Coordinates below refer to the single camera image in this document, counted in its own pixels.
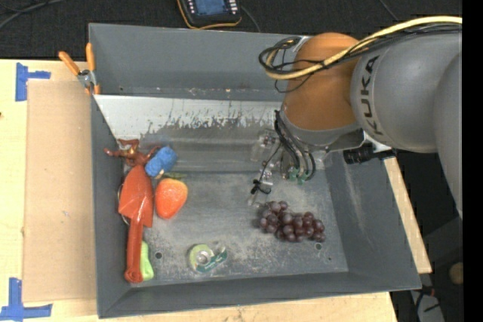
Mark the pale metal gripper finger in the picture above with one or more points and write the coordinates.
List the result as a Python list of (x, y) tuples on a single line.
[(260, 148), (264, 178)]

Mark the grey metal bin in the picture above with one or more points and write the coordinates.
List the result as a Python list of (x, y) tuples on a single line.
[(226, 207)]

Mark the purple toy grapes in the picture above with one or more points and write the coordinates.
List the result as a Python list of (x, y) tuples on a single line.
[(292, 224)]

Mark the orange toy strawberry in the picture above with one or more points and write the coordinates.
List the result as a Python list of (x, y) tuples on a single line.
[(170, 198)]

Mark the green tape dispenser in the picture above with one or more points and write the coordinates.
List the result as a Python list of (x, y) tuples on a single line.
[(205, 258)]

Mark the blue toy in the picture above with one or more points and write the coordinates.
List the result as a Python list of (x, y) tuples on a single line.
[(160, 161)]

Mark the red toy shovel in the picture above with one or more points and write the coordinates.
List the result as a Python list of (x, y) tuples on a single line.
[(136, 200)]

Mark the red-brown toy animal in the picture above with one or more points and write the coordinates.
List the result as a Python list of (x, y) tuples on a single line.
[(130, 154)]

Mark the light green toy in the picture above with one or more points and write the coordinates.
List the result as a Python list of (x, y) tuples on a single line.
[(147, 265)]

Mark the brown cardboard board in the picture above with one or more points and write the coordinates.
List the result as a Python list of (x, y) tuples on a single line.
[(56, 181)]

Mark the black cylinder on white bracket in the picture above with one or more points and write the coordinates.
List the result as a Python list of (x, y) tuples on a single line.
[(358, 154)]

